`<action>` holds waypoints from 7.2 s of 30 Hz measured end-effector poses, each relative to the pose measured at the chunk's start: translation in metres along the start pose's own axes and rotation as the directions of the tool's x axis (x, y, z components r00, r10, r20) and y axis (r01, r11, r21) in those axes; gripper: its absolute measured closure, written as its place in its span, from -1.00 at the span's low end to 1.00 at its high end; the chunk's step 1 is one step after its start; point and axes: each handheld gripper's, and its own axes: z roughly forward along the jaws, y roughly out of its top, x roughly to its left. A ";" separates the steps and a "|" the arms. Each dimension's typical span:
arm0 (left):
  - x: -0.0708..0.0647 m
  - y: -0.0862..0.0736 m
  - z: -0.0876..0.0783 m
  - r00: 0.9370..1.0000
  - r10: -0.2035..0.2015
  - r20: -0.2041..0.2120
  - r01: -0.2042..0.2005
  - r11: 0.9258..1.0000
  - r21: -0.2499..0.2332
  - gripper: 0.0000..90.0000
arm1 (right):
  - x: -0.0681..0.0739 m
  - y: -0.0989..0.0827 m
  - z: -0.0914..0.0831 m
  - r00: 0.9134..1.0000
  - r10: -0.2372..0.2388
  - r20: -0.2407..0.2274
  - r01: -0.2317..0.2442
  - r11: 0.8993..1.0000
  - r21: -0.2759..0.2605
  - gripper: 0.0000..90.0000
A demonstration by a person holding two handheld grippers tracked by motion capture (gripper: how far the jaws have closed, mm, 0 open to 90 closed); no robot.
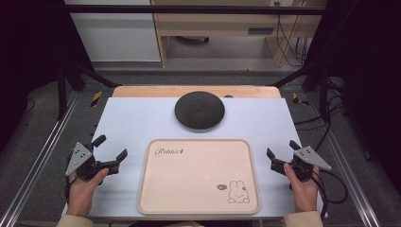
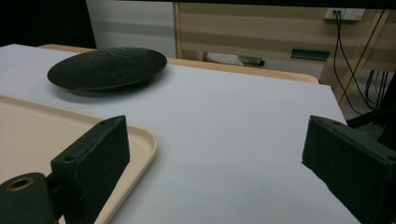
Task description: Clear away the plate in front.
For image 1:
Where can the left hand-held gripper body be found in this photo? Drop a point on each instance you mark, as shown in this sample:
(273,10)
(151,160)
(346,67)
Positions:
(80,157)

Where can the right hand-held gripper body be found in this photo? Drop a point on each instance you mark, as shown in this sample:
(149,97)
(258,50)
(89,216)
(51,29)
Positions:
(307,157)

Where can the person's right hand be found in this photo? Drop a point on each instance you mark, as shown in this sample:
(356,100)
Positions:
(303,190)

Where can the person's left hand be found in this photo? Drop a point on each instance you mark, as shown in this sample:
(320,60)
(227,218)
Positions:
(82,192)

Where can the white table mat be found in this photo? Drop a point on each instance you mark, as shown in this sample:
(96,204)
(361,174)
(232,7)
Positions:
(132,126)

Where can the yellow black tape marker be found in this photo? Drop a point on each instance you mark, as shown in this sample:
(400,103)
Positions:
(96,98)
(298,99)

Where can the person's right beige sleeve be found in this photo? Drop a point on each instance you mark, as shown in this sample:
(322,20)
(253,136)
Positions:
(303,220)

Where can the person's beige sleeve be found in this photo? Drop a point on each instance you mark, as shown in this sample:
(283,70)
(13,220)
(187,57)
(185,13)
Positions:
(303,220)
(74,221)

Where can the person's left beige sleeve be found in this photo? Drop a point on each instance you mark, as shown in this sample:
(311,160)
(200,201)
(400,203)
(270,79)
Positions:
(74,221)

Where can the beige tray with rabbit print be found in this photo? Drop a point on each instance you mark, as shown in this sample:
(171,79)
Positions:
(198,179)

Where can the black round textured plate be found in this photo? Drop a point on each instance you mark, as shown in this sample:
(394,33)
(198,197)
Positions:
(199,110)

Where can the black curtain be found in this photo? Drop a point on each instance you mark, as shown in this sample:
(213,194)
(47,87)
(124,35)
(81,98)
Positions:
(369,78)
(28,63)

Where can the white cabinet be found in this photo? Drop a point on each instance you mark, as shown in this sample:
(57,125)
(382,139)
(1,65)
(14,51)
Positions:
(116,34)

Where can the black chair base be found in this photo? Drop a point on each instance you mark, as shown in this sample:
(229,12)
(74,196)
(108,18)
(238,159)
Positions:
(192,40)

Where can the light wooden desk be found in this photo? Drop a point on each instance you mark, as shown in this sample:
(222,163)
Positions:
(214,23)

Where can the aluminium floor rail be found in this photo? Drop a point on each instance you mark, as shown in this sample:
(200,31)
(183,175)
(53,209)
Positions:
(42,153)
(351,176)

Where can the black metal frame stand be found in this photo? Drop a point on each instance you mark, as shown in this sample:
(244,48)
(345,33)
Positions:
(324,97)
(61,94)

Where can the black horizontal frame bar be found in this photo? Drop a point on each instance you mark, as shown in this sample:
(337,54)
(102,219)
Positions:
(195,9)

